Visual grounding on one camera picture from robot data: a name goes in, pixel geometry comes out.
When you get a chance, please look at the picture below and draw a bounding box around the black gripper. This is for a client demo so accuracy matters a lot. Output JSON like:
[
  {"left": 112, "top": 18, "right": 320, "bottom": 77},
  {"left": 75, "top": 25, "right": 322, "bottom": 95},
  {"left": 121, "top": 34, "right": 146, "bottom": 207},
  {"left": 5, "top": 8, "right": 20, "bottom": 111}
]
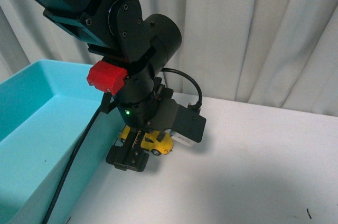
[{"left": 106, "top": 77, "right": 173, "bottom": 172}]

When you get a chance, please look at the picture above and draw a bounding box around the yellow beetle toy car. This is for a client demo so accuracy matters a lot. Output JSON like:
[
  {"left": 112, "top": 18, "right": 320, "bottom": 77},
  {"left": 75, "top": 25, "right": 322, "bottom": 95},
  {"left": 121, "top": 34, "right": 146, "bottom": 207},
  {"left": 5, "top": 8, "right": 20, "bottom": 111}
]
[{"left": 132, "top": 130, "right": 174, "bottom": 156}]

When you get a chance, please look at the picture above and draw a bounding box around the red plastic cap block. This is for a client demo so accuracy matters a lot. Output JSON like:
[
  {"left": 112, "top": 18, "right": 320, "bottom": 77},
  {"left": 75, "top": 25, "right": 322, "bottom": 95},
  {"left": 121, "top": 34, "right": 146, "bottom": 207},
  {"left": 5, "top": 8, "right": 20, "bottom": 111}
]
[{"left": 87, "top": 61, "right": 128, "bottom": 96}]

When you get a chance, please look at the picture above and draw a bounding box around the turquoise plastic storage bin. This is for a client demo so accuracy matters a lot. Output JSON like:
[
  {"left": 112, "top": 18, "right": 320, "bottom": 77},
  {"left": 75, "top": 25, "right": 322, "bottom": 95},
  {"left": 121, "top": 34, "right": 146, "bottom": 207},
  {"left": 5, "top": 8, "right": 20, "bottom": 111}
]
[{"left": 1, "top": 60, "right": 123, "bottom": 223}]

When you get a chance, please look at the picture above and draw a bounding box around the grey-white pleated curtain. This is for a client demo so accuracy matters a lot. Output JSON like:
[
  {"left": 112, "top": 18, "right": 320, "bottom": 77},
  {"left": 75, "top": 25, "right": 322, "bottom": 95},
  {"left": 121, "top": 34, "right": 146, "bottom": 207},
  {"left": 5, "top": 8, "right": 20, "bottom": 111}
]
[{"left": 0, "top": 0, "right": 338, "bottom": 116}]

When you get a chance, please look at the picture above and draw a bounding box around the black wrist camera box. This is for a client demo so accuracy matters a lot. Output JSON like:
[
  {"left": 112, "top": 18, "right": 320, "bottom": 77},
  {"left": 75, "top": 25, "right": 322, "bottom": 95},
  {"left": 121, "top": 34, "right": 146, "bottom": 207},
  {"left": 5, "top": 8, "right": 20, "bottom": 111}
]
[{"left": 170, "top": 105, "right": 206, "bottom": 147}]

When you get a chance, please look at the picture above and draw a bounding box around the black camera cable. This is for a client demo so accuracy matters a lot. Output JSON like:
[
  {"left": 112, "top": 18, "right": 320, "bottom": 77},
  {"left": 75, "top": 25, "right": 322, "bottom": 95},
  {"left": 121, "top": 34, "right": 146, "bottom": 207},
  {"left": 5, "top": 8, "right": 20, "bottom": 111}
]
[{"left": 161, "top": 68, "right": 203, "bottom": 110}]

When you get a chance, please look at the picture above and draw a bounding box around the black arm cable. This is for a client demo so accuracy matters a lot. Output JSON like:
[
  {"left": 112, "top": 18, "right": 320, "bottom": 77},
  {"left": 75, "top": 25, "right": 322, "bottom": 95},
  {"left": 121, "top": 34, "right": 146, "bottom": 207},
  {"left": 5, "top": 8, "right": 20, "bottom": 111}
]
[{"left": 42, "top": 94, "right": 106, "bottom": 224}]

